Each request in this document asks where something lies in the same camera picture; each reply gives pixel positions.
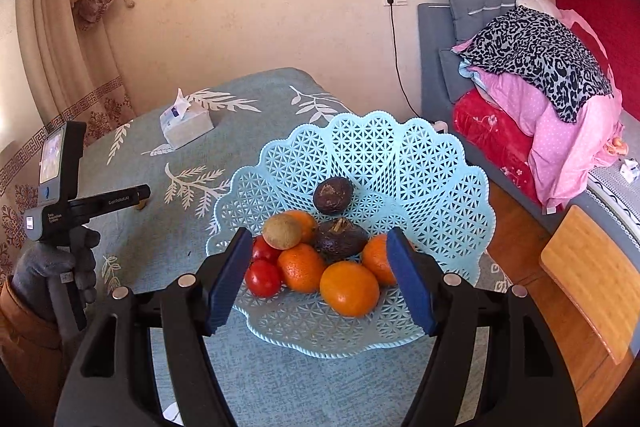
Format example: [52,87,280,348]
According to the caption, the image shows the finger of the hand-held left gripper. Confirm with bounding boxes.
[70,184,152,224]

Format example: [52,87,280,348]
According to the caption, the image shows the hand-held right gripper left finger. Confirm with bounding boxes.
[55,227,254,427]

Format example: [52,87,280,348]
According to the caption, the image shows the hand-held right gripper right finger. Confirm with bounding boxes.
[386,227,583,427]

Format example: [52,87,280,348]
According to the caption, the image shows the red tomato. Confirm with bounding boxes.
[250,235,282,264]
[244,259,283,298]

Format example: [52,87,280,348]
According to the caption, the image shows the large orange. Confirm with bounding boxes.
[320,260,381,318]

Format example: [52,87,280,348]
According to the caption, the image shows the brown kiwi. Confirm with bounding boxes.
[262,213,303,251]

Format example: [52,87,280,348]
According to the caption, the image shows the small orange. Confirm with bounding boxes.
[277,243,327,293]
[282,210,319,245]
[361,233,416,288]

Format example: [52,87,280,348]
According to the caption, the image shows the dark passion fruit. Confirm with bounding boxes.
[314,217,370,264]
[313,176,355,215]

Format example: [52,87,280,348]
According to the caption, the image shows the light blue lattice basket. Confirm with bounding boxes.
[206,110,497,359]

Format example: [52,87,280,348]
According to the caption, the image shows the person's left forearm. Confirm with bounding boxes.
[0,279,68,427]

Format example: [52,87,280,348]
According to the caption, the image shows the person's left hand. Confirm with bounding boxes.
[11,227,101,323]

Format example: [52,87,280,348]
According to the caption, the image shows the blue white tissue pack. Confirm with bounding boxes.
[159,88,215,150]

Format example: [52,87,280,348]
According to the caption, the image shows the dark passion fruit in basket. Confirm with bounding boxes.
[313,176,355,215]

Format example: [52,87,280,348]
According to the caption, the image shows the red floral blanket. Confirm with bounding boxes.
[452,88,546,208]

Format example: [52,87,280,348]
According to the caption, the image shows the beige patterned curtain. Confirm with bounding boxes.
[0,0,138,283]

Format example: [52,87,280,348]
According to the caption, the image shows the teal leaf print tablecloth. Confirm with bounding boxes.
[65,67,513,427]

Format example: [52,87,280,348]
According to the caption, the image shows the wooden stool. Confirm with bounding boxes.
[539,204,640,365]

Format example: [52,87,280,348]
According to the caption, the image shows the pile of clothes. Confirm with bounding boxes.
[452,10,626,215]

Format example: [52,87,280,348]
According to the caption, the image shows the small grey cushion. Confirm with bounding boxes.
[439,47,473,104]

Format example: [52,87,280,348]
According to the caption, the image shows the grey knitted mat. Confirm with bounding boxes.
[585,112,640,238]

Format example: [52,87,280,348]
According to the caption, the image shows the leopard print cloth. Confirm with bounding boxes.
[457,6,615,124]

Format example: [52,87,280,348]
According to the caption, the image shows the large grey cushion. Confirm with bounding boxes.
[445,0,541,45]

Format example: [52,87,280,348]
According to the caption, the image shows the white pillow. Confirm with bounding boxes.
[515,0,563,20]

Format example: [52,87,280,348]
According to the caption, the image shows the black power cable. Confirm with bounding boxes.
[387,2,426,120]

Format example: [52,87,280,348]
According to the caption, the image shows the red wall panel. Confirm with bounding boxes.
[549,0,640,135]

